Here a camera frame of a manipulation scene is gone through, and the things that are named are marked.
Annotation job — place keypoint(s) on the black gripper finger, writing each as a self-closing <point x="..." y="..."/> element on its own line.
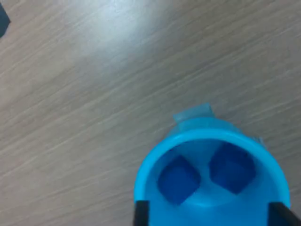
<point x="282" y="217"/>
<point x="141" y="214"/>

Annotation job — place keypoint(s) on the blue cube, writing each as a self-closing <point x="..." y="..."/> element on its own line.
<point x="178" y="180"/>
<point x="231" y="171"/>

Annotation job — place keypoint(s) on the blue plastic cup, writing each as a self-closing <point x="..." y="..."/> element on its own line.
<point x="188" y="139"/>

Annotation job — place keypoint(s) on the thin metal strip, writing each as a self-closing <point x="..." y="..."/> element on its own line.
<point x="3" y="23"/>

